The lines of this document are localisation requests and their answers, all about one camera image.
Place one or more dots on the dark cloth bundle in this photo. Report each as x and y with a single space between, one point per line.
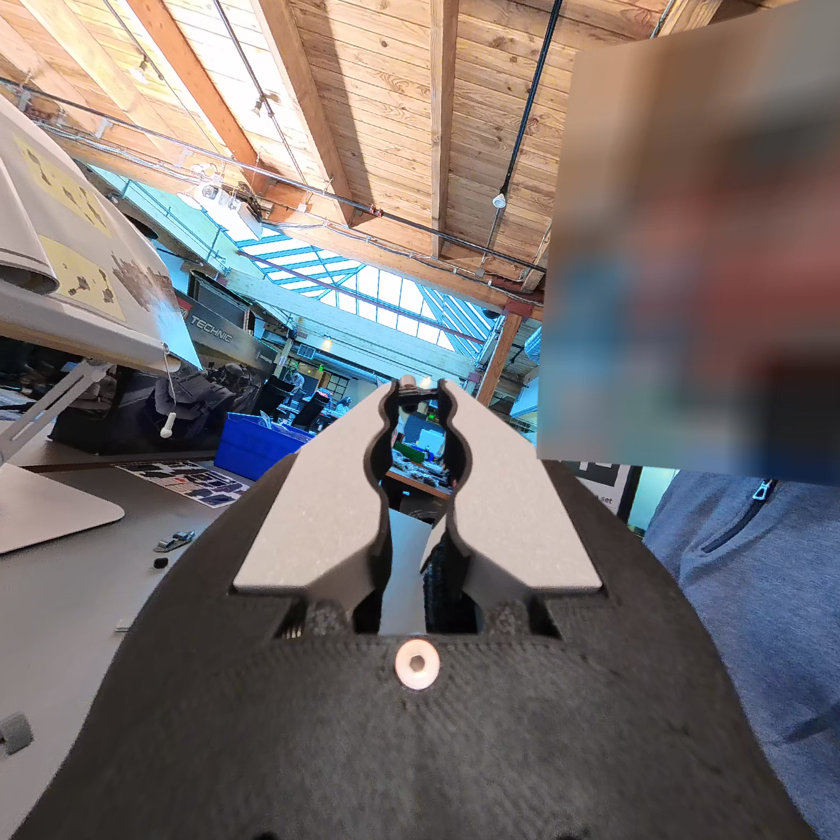
197 400

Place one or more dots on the white book stand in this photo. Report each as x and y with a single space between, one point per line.
39 505

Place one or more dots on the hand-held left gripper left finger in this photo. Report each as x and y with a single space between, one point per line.
315 525

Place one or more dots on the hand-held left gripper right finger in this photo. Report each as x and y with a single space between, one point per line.
518 525

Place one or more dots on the black framed white sign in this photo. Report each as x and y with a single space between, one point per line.
607 485

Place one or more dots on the person's blue sweater torso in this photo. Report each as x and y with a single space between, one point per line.
754 623

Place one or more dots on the black chair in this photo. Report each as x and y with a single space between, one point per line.
312 410
272 394

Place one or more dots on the silver ventilation duct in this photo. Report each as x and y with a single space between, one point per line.
533 344

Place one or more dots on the lego instruction booklet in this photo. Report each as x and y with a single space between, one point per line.
79 249

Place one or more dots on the lego sticker sheet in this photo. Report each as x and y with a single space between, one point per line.
190 482

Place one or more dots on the skylight window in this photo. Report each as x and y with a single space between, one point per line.
380 295

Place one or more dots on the blue storage bin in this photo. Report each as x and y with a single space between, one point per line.
256 446

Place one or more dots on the black ceiling pipe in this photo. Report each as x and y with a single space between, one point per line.
528 111

